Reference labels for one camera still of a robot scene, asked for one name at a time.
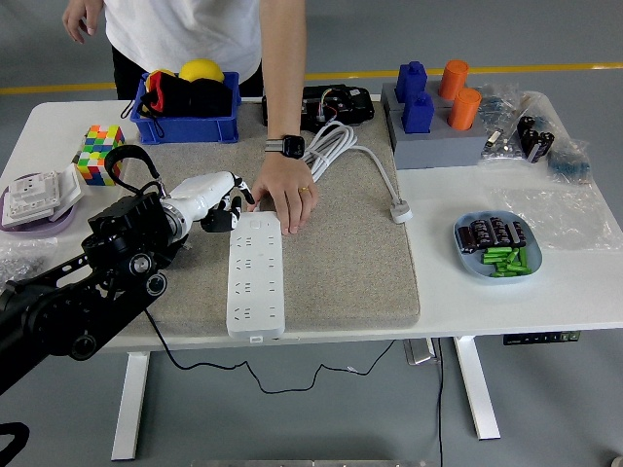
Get person's right hand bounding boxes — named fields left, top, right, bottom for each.
left=61, top=0, right=106, bottom=45

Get person's left hand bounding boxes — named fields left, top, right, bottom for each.
left=246, top=154, right=320, bottom=237

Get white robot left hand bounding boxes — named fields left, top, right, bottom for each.
left=167, top=169, right=256, bottom=230

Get black plug adapter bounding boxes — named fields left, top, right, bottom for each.
left=201, top=209, right=238, bottom=234

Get white power strip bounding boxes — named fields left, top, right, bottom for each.
left=226, top=209, right=287, bottom=341

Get thin black adapter cord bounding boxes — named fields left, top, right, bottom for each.
left=143, top=309, right=398, bottom=396

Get white mains plug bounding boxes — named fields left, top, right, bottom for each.
left=388, top=202, right=414, bottom=225

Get black wristwatch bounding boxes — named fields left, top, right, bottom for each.
left=264, top=134, right=307, bottom=160

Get blue plastic bin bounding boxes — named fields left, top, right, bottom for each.
left=130, top=71, right=242, bottom=146

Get plain black pouch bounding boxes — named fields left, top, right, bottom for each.
left=187, top=80, right=234, bottom=118

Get black pouch with red lining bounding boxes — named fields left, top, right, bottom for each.
left=120, top=74, right=194, bottom=135

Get grey-brown table mat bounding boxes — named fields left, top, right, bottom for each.
left=87, top=99, right=421, bottom=337

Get small yellow ball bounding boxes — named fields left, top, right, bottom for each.
left=144, top=69, right=176, bottom=91

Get person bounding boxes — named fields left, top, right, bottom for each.
left=104, top=0, right=267, bottom=101

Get black electronic device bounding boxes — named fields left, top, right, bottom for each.
left=261, top=84, right=376, bottom=132

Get colourful puzzle cube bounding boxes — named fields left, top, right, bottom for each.
left=76, top=125, right=128, bottom=188

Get large yellow ball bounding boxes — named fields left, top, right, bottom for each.
left=177, top=58, right=225, bottom=84

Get grey block holder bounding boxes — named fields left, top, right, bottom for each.
left=388, top=107, right=490, bottom=170
left=380, top=80, right=488, bottom=114

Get blue plastic block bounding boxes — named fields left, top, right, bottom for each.
left=394, top=60, right=428, bottom=104
left=401, top=91, right=435, bottom=135

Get clear bag of metal parts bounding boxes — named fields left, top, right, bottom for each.
left=479, top=121, right=530, bottom=164
left=0, top=237, right=59, bottom=293

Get orange cylinder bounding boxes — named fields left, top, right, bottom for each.
left=447, top=87, right=483, bottom=130
left=437, top=58, right=470, bottom=101

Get light blue tray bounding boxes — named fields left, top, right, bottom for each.
left=453, top=209, right=543, bottom=286

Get clear bag of blue parts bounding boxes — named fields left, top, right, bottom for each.
left=479, top=82, right=522, bottom=123
left=544, top=139, right=593, bottom=185

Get white table leg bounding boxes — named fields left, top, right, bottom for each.
left=452, top=335, right=501, bottom=442
left=110, top=352, right=151, bottom=462

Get clear bag of black capacitors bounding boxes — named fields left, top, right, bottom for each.
left=515, top=91, right=559, bottom=164

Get large empty clear bag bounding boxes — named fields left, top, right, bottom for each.
left=491, top=184, right=623, bottom=252

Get black table control panel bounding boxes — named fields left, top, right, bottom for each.
left=502, top=330, right=583, bottom=346

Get white power strip cable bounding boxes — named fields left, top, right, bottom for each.
left=301, top=121, right=398, bottom=213

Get white switch plate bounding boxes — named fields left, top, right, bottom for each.
left=48, top=163, right=85, bottom=223

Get white wall socket panel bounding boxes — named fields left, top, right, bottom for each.
left=2, top=170, right=62, bottom=229

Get metal bracket under table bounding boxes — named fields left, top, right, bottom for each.
left=402, top=339, right=442, bottom=366

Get black hanging cable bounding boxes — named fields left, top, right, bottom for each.
left=435, top=338, right=445, bottom=467

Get black strap loop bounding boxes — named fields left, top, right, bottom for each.
left=0, top=421, right=31, bottom=467

